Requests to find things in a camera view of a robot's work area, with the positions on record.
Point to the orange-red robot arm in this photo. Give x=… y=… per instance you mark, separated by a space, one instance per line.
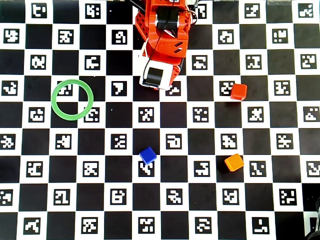
x=165 y=47

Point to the red cube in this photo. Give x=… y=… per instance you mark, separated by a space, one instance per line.
x=238 y=91

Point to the blue cube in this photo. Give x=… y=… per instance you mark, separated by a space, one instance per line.
x=148 y=155

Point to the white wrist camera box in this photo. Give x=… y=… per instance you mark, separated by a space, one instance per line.
x=166 y=72

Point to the orange cube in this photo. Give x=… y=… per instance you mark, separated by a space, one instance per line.
x=234 y=162

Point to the black white checkerboard marker mat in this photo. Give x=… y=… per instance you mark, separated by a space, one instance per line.
x=120 y=200

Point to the orange-red gripper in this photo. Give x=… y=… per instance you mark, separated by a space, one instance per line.
x=154 y=75

